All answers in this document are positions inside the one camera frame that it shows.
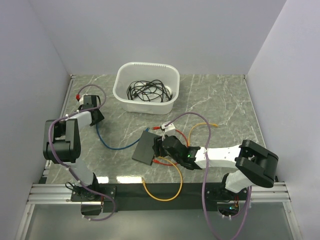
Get red ethernet cable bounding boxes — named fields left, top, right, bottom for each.
left=151, top=125, right=190, bottom=167

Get black network switch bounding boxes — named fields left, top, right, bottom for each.
left=131, top=131, right=158, bottom=166

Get blue ethernet cable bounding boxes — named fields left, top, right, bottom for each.
left=95, top=122, right=151, bottom=151

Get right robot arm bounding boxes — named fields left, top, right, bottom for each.
left=152, top=135, right=279, bottom=200

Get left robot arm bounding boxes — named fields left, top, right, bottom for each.
left=43, top=94, right=105, bottom=201

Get white plastic tub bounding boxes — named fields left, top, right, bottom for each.
left=112, top=62, right=180, bottom=115

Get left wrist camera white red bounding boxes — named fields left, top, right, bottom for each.
left=75, top=94, right=84, bottom=105

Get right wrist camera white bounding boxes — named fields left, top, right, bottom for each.
left=160, top=123, right=176, bottom=136

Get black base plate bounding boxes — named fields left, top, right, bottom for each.
left=70, top=182, right=251, bottom=216

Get black tangled cables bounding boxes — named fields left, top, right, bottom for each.
left=126, top=79, right=175, bottom=103

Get aluminium rail frame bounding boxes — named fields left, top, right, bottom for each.
left=16, top=74, right=301, bottom=240

